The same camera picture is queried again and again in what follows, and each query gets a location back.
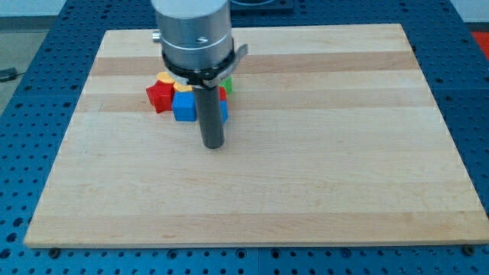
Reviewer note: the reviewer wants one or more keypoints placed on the black clamp ring with lever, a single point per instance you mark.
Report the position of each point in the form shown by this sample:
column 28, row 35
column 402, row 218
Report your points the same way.
column 208, row 77

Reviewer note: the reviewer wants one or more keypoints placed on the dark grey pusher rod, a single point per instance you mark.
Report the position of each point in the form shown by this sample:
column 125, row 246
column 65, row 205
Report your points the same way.
column 209, row 116

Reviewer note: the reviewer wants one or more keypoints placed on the blue triangle block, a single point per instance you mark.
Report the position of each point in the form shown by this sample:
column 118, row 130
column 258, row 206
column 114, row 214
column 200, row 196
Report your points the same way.
column 223, row 105

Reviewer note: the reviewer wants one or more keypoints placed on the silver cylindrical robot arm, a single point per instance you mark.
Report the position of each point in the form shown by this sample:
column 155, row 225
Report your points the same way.
column 198, row 50

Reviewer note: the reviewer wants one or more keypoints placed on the blue cube block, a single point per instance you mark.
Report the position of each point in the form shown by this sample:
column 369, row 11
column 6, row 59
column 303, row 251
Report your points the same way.
column 184, row 108

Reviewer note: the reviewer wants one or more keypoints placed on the small red block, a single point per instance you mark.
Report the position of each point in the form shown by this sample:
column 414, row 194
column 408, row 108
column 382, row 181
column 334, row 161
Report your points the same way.
column 222, row 93

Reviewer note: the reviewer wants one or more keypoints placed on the green block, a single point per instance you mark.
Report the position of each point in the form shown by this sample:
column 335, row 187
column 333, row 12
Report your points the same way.
column 227, row 85

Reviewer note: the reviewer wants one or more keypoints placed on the yellow-orange block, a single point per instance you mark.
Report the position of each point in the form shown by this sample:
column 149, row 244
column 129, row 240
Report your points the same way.
column 178, row 87

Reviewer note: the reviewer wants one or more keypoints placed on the yellow round block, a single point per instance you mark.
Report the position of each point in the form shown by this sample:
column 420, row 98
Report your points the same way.
column 166, row 78

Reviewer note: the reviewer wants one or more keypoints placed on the red star block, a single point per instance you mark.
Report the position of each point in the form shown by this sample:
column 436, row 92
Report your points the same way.
column 161, row 96

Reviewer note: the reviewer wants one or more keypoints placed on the light wooden board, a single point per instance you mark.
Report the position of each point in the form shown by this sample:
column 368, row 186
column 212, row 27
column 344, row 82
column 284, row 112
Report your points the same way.
column 333, row 138

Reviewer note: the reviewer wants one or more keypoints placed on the black device on floor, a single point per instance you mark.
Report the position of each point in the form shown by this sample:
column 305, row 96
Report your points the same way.
column 8, row 74

